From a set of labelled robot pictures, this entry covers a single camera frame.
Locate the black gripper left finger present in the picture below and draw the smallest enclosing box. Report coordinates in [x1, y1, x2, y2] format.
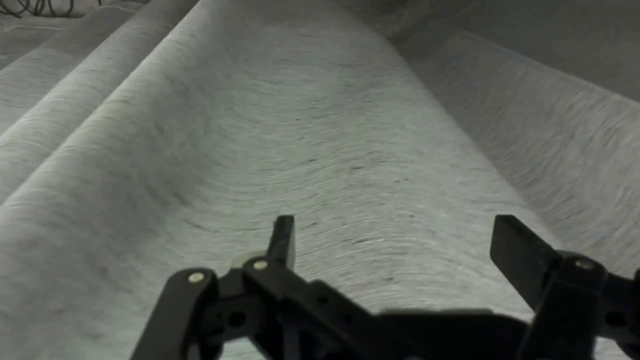
[133, 216, 375, 360]

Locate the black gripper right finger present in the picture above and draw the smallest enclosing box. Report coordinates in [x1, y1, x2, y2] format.
[490, 213, 640, 360]

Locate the grey fabric curtain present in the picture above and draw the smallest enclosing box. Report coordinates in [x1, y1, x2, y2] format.
[0, 0, 640, 360]

